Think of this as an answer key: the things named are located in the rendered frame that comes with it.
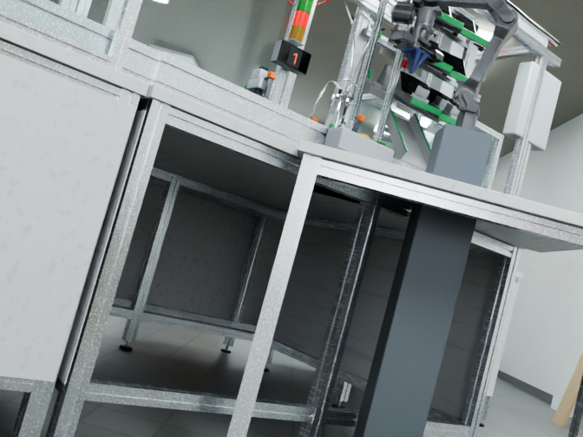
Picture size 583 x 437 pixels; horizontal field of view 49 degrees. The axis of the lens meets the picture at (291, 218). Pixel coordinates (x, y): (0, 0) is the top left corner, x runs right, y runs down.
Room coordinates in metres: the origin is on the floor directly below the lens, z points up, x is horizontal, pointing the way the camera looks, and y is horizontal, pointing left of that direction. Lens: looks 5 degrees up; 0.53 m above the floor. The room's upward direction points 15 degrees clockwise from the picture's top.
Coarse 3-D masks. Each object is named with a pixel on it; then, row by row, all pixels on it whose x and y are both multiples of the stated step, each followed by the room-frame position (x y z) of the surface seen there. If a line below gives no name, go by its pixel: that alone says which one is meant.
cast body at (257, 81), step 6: (252, 72) 1.88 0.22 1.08; (258, 72) 1.86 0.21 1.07; (264, 72) 1.86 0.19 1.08; (252, 78) 1.87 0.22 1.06; (258, 78) 1.85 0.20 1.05; (252, 84) 1.86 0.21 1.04; (258, 84) 1.84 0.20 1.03; (264, 84) 1.85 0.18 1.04; (252, 90) 1.89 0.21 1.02; (264, 90) 1.86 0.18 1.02
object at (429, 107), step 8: (384, 72) 2.33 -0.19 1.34; (400, 72) 2.24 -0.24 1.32; (384, 80) 2.32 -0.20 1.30; (400, 80) 2.22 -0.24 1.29; (408, 80) 2.39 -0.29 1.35; (416, 80) 2.36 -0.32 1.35; (400, 88) 2.21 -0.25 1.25; (408, 88) 2.40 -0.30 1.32; (400, 96) 2.20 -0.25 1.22; (408, 96) 2.16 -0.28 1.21; (416, 104) 2.15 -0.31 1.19; (424, 104) 2.15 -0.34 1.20; (432, 104) 2.24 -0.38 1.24; (432, 112) 2.18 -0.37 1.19; (440, 112) 2.19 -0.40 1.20
